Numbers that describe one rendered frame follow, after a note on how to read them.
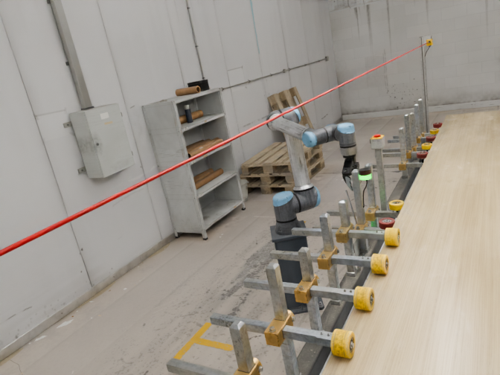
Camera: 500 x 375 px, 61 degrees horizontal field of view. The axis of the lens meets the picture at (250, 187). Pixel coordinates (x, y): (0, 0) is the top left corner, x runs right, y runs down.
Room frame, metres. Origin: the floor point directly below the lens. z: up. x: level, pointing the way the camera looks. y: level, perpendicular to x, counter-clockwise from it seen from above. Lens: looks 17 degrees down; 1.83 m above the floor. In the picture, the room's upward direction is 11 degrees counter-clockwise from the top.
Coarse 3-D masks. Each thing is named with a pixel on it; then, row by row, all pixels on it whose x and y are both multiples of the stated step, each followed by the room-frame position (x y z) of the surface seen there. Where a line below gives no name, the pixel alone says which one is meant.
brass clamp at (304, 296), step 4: (316, 276) 1.48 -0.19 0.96; (312, 280) 1.44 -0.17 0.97; (316, 280) 1.46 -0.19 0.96; (300, 284) 1.43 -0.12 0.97; (304, 284) 1.42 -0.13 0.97; (308, 284) 1.42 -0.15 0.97; (312, 284) 1.43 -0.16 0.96; (316, 284) 1.45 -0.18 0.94; (296, 288) 1.41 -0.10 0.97; (304, 288) 1.40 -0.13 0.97; (308, 288) 1.39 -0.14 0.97; (296, 292) 1.39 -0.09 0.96; (300, 292) 1.38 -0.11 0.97; (304, 292) 1.37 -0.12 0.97; (308, 292) 1.38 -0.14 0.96; (296, 296) 1.39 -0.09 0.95; (300, 296) 1.38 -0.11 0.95; (304, 296) 1.37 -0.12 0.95; (308, 296) 1.38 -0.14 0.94; (296, 300) 1.39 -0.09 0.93; (300, 300) 1.38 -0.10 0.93; (304, 300) 1.37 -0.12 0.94; (308, 300) 1.38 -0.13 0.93
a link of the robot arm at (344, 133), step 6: (342, 126) 2.25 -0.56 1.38; (348, 126) 2.24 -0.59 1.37; (336, 132) 2.30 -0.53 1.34; (342, 132) 2.24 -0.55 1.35; (348, 132) 2.23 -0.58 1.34; (354, 132) 2.25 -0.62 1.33; (336, 138) 2.30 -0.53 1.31; (342, 138) 2.25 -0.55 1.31; (348, 138) 2.23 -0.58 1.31; (354, 138) 2.25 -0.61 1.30; (342, 144) 2.25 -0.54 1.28; (348, 144) 2.23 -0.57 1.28; (354, 144) 2.24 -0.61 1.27
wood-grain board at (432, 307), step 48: (432, 144) 3.23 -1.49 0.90; (480, 144) 2.98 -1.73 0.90; (432, 192) 2.25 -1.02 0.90; (480, 192) 2.12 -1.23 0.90; (432, 240) 1.69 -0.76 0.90; (480, 240) 1.61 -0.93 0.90; (384, 288) 1.40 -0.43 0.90; (432, 288) 1.34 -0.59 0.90; (480, 288) 1.29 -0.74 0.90; (384, 336) 1.14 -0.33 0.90; (432, 336) 1.09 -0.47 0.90; (480, 336) 1.05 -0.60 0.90
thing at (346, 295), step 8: (248, 280) 1.56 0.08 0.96; (256, 280) 1.55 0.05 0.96; (264, 280) 1.53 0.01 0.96; (256, 288) 1.53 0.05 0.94; (264, 288) 1.50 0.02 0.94; (288, 288) 1.45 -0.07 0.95; (312, 288) 1.40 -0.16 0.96; (320, 288) 1.39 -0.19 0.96; (328, 288) 1.38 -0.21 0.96; (336, 288) 1.37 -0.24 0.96; (320, 296) 1.38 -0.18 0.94; (328, 296) 1.36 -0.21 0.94; (336, 296) 1.34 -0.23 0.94; (344, 296) 1.32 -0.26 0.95; (352, 296) 1.31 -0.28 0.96
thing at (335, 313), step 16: (416, 160) 3.53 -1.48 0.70; (400, 192) 2.86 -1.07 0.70; (368, 240) 2.21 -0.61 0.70; (384, 240) 2.30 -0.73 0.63; (368, 256) 2.03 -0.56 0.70; (352, 272) 1.86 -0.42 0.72; (368, 272) 1.98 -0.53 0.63; (352, 288) 1.76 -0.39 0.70; (336, 304) 1.65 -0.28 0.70; (352, 304) 1.72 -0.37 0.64; (336, 320) 1.55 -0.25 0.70; (304, 352) 1.38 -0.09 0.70; (320, 352) 1.37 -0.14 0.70; (304, 368) 1.30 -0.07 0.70; (320, 368) 1.35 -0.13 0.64
